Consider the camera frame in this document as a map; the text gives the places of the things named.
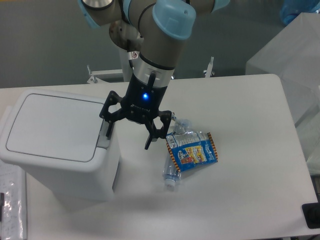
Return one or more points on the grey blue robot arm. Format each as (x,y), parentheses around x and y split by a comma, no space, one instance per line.
(165,26)

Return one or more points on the blue water jug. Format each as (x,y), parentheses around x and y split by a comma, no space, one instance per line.
(290,9)

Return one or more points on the white trash can lid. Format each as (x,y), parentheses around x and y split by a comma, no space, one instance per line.
(56,127)

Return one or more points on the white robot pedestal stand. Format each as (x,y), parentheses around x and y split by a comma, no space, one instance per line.
(128,41)

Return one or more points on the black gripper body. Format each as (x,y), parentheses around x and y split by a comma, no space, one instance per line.
(146,90)

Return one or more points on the paper sheet in sleeve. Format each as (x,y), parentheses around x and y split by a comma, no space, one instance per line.
(13,207)

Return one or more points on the crushed clear plastic bottle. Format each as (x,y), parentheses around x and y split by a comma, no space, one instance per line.
(170,174)

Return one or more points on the blue snack bag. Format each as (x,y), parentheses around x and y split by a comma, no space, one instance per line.
(191,149)

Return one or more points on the white trash can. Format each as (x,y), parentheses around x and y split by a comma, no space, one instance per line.
(92,180)

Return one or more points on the black device at edge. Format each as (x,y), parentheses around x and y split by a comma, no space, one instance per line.
(311,212)

